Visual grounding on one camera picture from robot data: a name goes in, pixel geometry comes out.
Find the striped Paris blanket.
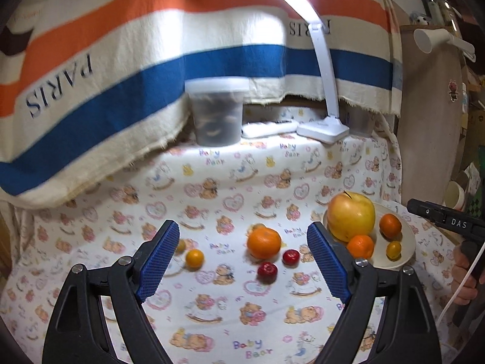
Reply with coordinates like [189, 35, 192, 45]
[0, 0, 404, 210]

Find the white cable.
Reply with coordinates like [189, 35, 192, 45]
[437, 234, 485, 325]

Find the white power strip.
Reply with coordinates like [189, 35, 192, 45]
[242, 120, 299, 139]

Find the white desk lamp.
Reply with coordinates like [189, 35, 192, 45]
[284, 0, 350, 145]

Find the right hand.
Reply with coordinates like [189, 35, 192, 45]
[451, 247, 480, 307]

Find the baby bear print cloth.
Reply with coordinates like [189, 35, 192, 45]
[1, 117, 454, 363]

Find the clear plastic lidded container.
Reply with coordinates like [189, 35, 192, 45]
[185, 76, 249, 147]

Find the orange mandarin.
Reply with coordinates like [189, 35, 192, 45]
[247, 226, 282, 260]
[379, 214, 402, 240]
[346, 235, 375, 260]

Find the brown longan fruit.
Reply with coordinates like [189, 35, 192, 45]
[175, 239, 187, 254]

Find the white wall lamp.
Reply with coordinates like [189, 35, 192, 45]
[413, 29, 476, 62]

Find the wooden board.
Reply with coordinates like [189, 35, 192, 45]
[393, 3, 462, 204]

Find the small red apple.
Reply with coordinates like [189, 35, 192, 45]
[282, 249, 300, 267]
[257, 261, 278, 284]

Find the large yellow red apple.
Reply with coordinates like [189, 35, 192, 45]
[326, 191, 376, 242]

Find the cream round plate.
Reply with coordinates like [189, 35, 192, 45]
[321, 192, 416, 270]

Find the yellow cherry tomato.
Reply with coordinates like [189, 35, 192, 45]
[386, 241, 402, 261]
[185, 249, 205, 270]

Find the orange mandarin on cloth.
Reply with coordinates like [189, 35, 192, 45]
[247, 226, 282, 260]

